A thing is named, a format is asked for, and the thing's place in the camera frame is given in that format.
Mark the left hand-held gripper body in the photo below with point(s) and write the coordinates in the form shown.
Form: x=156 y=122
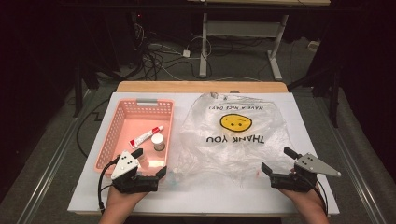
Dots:
x=124 y=168

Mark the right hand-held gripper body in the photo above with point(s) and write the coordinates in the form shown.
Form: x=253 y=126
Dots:
x=299 y=180

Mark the red and white tube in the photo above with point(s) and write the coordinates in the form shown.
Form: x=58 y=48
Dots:
x=144 y=137

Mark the small jar with white lid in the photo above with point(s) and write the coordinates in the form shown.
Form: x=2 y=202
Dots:
x=158 y=141

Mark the pink plastic basket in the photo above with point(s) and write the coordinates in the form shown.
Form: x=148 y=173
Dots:
x=137 y=124

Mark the clear plastic bag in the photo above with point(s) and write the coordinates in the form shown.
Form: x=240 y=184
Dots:
x=236 y=149

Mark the person's right hand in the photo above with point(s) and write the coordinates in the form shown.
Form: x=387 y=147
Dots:
x=308 y=202

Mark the person's left hand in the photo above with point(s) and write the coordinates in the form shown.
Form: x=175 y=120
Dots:
x=123 y=200

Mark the white board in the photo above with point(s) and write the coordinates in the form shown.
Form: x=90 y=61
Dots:
x=193 y=196

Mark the black stand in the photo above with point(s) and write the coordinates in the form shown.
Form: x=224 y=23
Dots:
x=333 y=99
x=77 y=93

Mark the wooden table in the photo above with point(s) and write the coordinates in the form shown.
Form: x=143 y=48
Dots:
x=186 y=87

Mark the white power strip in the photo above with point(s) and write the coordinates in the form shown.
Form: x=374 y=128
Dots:
x=313 y=46

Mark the white power adapter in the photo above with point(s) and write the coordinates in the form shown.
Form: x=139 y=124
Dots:
x=186 y=53

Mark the metal floor rail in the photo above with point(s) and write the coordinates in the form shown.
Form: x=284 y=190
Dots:
x=355 y=174
x=49 y=174

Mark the white desk frame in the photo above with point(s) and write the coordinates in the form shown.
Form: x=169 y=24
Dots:
x=239 y=28

